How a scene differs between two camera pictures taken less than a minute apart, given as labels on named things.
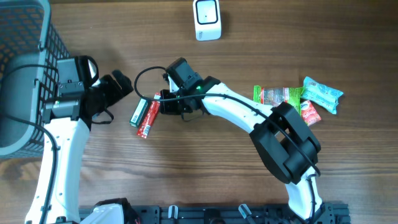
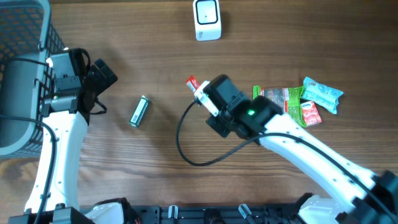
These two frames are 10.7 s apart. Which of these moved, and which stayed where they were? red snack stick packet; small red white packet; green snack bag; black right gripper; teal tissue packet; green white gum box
Moved: black right gripper; red snack stick packet
Stayed: green snack bag; small red white packet; green white gum box; teal tissue packet
